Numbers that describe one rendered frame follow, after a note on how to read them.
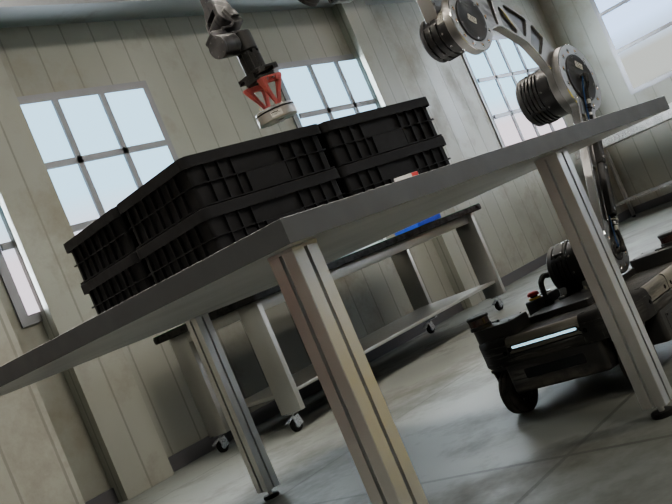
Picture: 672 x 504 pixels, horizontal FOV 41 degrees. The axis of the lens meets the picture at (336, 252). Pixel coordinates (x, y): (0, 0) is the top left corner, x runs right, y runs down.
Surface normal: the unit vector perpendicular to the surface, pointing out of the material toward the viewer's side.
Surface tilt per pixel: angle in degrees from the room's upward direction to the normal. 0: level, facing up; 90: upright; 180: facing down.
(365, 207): 90
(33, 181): 90
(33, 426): 90
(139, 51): 90
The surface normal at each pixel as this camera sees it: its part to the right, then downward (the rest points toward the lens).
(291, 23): 0.68, -0.31
